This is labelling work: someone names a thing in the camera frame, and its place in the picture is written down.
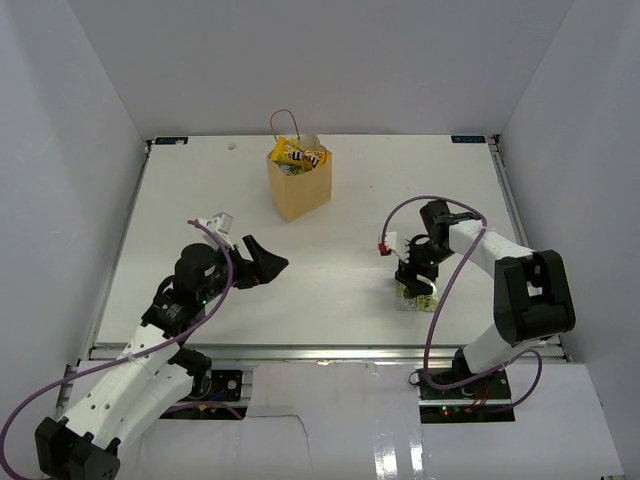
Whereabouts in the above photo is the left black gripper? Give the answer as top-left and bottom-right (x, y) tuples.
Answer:
(199, 235), (288, 304)

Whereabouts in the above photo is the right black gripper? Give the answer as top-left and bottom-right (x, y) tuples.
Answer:
(396, 238), (456, 298)

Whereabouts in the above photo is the green Himalaya sachet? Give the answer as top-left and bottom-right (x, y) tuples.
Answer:
(280, 165), (306, 176)
(394, 278), (439, 312)

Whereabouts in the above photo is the yellow snack bar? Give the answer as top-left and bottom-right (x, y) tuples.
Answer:
(270, 136), (302, 166)

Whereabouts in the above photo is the yellow M&M candy pack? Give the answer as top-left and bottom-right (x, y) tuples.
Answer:
(282, 149), (332, 171)

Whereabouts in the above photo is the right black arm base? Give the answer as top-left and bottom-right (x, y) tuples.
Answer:
(408, 369), (515, 425)

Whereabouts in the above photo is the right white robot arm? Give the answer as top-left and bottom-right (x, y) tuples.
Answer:
(378, 195), (576, 399)

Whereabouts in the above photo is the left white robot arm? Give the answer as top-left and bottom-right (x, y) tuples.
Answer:
(35, 235), (289, 479)

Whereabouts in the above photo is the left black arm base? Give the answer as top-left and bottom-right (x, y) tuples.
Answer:
(180, 369), (244, 402)

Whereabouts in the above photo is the brown paper bag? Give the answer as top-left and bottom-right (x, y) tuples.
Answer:
(266, 109), (333, 222)

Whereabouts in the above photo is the right blue corner label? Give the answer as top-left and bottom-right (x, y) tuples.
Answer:
(450, 135), (486, 144)

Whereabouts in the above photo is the blue corner label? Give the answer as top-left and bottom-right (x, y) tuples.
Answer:
(450, 135), (486, 144)
(154, 136), (189, 145)

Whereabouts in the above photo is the left blue corner label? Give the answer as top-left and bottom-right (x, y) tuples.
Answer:
(154, 136), (189, 145)

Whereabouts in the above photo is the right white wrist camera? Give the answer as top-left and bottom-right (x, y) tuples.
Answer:
(378, 232), (410, 263)

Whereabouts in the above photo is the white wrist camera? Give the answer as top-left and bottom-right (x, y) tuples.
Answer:
(187, 212), (234, 250)
(378, 232), (410, 263)

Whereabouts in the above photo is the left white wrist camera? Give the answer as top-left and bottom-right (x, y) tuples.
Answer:
(187, 212), (234, 250)

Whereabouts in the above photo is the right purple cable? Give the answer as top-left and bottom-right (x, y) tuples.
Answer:
(379, 195), (544, 412)

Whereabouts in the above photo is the purple cable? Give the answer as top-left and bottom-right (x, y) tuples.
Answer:
(379, 195), (544, 412)
(0, 218), (246, 476)

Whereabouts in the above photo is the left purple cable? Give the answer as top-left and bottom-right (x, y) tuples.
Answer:
(0, 218), (246, 476)

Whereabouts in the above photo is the aluminium table front rail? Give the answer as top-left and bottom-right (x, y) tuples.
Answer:
(88, 343), (566, 365)

